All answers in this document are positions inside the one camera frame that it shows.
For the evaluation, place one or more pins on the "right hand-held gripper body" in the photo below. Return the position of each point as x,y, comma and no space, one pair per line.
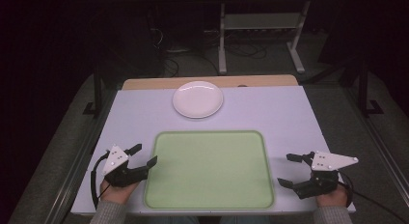
328,161

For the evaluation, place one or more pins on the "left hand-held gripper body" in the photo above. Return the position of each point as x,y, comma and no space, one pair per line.
119,177

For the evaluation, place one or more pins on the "person's left hand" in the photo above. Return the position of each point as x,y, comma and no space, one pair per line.
115,194

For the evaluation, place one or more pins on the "person's right hand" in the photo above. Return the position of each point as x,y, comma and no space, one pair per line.
332,199

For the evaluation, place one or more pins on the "white table board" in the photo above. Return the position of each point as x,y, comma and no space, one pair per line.
263,114

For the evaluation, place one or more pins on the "light green tray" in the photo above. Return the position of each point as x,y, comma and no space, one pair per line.
209,169

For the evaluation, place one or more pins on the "black metal stand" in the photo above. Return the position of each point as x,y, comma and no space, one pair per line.
97,89
364,89

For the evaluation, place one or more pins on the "white round plate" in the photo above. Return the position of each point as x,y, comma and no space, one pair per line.
197,99

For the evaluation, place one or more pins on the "wooden table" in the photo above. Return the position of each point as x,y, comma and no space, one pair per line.
257,80

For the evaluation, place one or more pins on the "aluminium frame rail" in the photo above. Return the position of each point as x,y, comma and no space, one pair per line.
382,146
74,166

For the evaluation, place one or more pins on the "white metal desk frame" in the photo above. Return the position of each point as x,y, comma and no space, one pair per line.
262,21

